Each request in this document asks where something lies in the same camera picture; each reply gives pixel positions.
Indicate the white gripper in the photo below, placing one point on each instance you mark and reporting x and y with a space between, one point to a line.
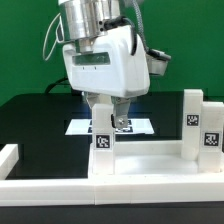
110 70

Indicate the white desk top tray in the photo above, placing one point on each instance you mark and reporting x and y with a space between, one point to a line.
150 158

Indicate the white left fence bar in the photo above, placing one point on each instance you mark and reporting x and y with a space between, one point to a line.
8 158

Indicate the white fence bar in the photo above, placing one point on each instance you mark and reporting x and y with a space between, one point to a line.
126 190
8 158

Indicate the white front fence bar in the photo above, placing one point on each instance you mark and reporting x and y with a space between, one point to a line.
126 190

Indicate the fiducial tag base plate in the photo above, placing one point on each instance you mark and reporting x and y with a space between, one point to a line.
135 126

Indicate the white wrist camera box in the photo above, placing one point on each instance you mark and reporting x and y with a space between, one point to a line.
157 62

